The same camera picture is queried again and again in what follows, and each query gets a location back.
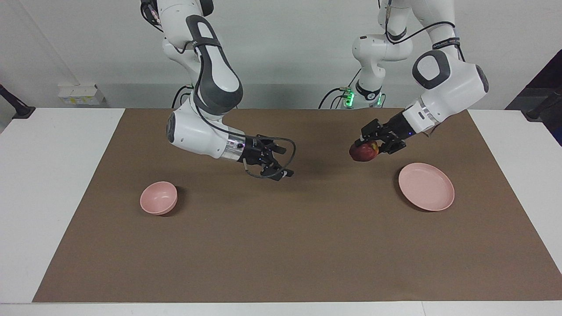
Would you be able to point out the dark background furniture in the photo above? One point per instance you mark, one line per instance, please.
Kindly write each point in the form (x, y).
(546, 79)

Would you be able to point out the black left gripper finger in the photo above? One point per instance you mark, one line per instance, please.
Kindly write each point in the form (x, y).
(388, 150)
(364, 140)

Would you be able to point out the black clamp stand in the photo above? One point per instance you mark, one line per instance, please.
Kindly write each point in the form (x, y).
(538, 113)
(19, 110)

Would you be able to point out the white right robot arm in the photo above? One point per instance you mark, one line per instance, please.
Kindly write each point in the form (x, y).
(210, 74)

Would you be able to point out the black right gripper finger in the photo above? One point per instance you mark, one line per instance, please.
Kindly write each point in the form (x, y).
(281, 174)
(279, 150)

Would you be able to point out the pink bowl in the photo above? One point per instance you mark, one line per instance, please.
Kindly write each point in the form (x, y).
(158, 198)

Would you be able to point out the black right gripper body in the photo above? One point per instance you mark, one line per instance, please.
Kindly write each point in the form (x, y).
(254, 149)

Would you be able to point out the red apple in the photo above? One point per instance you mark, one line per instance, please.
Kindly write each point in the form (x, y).
(362, 152)

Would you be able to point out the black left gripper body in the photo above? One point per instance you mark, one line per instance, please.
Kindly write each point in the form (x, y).
(393, 129)

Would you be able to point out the brown table mat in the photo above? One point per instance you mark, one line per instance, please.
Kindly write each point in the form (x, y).
(281, 228)

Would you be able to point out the pink plate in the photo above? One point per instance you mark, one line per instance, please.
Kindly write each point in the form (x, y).
(426, 186)

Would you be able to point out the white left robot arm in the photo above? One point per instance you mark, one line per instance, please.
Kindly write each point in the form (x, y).
(456, 83)

